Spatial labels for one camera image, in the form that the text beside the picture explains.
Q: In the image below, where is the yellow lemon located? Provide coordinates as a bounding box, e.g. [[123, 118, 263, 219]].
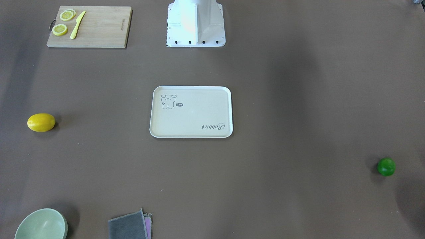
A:
[[27, 113, 56, 132]]

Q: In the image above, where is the green lime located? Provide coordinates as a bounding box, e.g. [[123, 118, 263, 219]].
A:
[[377, 157, 396, 177]]

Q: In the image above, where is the beige rabbit print tray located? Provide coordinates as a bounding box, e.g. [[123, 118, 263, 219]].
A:
[[150, 86, 233, 138]]

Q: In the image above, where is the pink folded cloth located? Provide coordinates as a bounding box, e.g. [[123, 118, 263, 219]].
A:
[[144, 213, 153, 239]]

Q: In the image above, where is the grey folded cloth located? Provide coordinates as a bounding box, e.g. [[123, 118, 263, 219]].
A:
[[108, 209, 148, 239]]

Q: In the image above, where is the yellow plastic knife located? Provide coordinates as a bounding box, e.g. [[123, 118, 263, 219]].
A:
[[70, 11, 86, 40]]

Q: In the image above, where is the bamboo cutting board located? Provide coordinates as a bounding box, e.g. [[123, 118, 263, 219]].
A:
[[46, 5, 132, 48]]

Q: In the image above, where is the lemon slice lower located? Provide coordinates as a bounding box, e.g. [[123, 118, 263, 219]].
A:
[[51, 24, 68, 36]]

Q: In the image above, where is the lemon slice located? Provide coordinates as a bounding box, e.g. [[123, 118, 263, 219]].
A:
[[51, 24, 68, 36], [59, 9, 76, 21]]

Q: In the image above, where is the lemon slice upper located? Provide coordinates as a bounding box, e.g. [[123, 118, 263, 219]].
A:
[[59, 9, 76, 21]]

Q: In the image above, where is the light green bowl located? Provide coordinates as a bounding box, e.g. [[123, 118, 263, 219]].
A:
[[15, 208, 68, 239]]

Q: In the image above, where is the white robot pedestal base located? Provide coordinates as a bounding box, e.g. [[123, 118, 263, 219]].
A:
[[166, 0, 226, 47]]

